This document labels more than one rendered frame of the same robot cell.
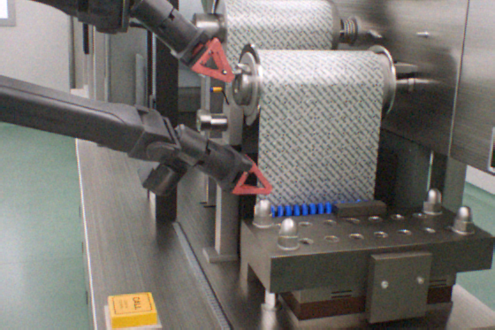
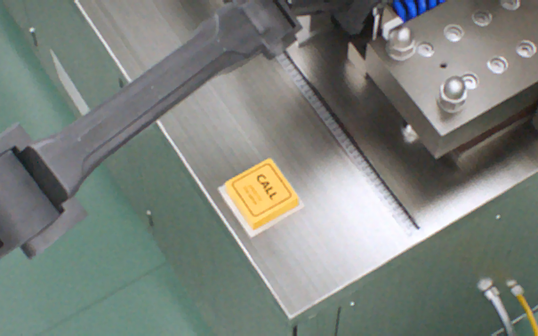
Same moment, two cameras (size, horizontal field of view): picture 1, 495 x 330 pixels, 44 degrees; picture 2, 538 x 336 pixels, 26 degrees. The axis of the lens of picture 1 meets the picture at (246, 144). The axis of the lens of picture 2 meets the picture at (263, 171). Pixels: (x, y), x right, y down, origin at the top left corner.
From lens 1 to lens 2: 95 cm
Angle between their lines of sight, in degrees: 50
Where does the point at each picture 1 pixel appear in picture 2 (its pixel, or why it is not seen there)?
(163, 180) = not seen: hidden behind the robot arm
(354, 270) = (528, 98)
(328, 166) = not seen: outside the picture
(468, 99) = not seen: outside the picture
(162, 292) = (270, 135)
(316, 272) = (486, 121)
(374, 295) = not seen: outside the picture
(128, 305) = (260, 195)
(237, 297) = (366, 119)
